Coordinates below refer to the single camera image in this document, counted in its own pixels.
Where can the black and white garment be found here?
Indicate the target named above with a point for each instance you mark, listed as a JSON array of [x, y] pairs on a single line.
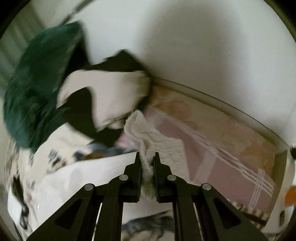
[[97, 99]]

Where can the dark green plush blanket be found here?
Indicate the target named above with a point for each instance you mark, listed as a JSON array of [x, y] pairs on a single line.
[[30, 98]]

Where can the floral bed quilt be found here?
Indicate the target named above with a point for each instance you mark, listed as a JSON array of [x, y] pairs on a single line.
[[40, 182]]

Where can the small white towel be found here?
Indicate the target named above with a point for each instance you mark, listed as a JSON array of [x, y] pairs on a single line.
[[150, 141]]

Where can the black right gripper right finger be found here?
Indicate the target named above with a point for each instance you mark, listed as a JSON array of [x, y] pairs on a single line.
[[200, 212]]

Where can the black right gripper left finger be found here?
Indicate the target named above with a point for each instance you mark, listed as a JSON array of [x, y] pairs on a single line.
[[94, 212]]

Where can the pink striped bed sheet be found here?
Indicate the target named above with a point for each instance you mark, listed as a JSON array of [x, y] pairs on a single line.
[[204, 145]]

